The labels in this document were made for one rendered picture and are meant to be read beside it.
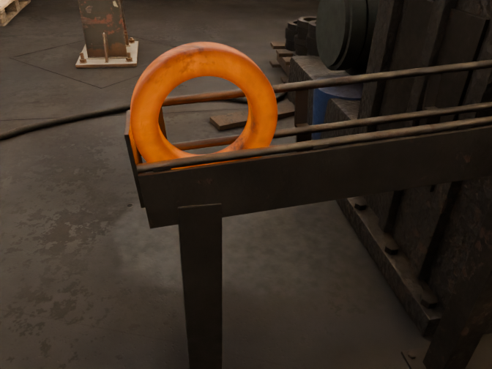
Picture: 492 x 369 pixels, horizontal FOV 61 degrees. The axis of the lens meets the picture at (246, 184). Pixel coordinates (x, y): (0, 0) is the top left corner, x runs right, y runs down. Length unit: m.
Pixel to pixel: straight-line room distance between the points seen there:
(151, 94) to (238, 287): 0.81
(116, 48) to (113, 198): 1.68
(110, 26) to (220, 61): 2.60
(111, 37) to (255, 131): 2.60
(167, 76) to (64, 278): 0.93
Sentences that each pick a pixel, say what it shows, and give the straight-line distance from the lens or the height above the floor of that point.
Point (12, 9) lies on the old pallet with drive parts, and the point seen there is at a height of 0.04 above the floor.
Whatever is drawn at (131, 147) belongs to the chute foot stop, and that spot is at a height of 0.66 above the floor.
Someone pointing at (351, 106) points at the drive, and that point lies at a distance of 1.77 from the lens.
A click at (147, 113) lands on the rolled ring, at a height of 0.69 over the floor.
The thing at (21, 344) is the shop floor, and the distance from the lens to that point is 1.22.
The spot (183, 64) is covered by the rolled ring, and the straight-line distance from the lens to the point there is 0.50.
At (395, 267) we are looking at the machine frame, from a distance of 1.27.
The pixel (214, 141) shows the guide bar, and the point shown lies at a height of 0.62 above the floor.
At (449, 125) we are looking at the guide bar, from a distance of 0.64.
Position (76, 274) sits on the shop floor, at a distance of 1.33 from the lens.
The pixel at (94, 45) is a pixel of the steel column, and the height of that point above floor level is 0.12.
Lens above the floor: 0.90
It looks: 33 degrees down
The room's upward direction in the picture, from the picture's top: 2 degrees clockwise
